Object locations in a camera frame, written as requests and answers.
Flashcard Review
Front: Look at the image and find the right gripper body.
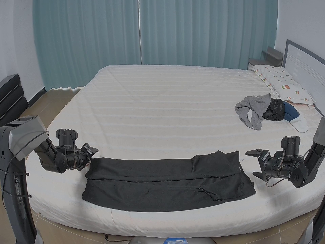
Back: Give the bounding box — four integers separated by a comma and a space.
258, 149, 285, 181

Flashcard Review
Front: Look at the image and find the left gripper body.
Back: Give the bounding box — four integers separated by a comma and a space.
67, 143, 95, 170

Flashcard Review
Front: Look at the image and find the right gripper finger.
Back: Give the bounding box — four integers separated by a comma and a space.
245, 149, 265, 158
252, 171, 270, 182

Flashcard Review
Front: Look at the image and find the black T-shirt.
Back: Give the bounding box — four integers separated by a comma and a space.
82, 150, 256, 213

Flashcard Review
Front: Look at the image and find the bed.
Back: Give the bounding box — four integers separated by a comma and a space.
24, 40, 325, 238

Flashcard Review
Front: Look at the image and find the black printed garment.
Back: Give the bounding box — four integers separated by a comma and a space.
262, 99, 285, 121

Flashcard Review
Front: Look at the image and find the grey knit garment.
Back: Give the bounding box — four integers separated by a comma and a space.
235, 93, 272, 130

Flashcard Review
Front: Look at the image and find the white garment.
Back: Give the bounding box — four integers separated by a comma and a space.
289, 113, 309, 133

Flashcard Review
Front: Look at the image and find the dark blue garment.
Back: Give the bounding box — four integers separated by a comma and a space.
283, 101, 301, 121

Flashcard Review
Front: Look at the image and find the white printed pillow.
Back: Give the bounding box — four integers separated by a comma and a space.
249, 65, 315, 104

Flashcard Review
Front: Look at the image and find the black chest of drawers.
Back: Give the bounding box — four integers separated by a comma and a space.
0, 73, 28, 126

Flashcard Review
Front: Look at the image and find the grey bedside table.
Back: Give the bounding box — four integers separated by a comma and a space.
248, 47, 283, 69

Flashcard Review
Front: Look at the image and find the blue-green curtain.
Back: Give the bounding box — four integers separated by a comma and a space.
33, 0, 142, 89
139, 0, 278, 69

